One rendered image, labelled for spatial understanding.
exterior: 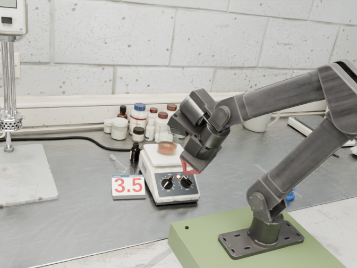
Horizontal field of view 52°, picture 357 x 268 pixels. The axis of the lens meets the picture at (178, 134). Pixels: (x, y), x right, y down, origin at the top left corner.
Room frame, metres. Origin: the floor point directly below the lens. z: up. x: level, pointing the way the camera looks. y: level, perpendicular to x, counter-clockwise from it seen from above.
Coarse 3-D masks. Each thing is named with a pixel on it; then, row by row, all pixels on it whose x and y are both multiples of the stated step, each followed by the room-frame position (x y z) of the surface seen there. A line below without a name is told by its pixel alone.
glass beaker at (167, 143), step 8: (160, 128) 0.97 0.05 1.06; (168, 128) 0.99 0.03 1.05; (160, 136) 0.94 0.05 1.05; (168, 136) 0.94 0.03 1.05; (176, 136) 0.94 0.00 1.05; (160, 144) 0.94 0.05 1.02; (168, 144) 0.94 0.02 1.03; (176, 144) 0.95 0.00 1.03; (160, 152) 0.94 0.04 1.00; (168, 152) 0.94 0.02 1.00
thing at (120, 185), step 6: (114, 180) 0.86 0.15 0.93; (120, 180) 0.86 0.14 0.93; (126, 180) 0.87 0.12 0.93; (132, 180) 0.87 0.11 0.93; (138, 180) 0.88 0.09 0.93; (114, 186) 0.84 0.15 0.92; (120, 186) 0.85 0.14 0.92; (126, 186) 0.85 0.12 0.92; (132, 186) 0.86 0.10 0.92; (138, 186) 0.86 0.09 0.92; (114, 192) 0.83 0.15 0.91; (120, 192) 0.84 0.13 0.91; (126, 192) 0.84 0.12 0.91; (132, 192) 0.85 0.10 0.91
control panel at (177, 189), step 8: (160, 176) 0.87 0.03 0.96; (168, 176) 0.88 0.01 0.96; (176, 176) 0.89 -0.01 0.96; (192, 176) 0.90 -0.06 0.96; (160, 184) 0.85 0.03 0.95; (176, 184) 0.86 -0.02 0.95; (192, 184) 0.88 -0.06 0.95; (160, 192) 0.83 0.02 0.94; (168, 192) 0.83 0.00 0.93; (176, 192) 0.84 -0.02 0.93; (184, 192) 0.85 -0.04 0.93; (192, 192) 0.86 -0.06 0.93
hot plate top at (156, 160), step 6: (150, 144) 1.00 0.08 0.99; (156, 144) 1.01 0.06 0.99; (150, 150) 0.96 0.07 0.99; (156, 150) 0.96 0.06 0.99; (180, 150) 0.99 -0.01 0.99; (150, 156) 0.92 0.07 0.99; (156, 156) 0.93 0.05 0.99; (162, 156) 0.93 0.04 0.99; (174, 156) 0.95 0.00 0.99; (156, 162) 0.89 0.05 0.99; (162, 162) 0.90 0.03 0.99; (168, 162) 0.91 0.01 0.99; (174, 162) 0.91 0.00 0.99; (180, 162) 0.92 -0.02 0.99
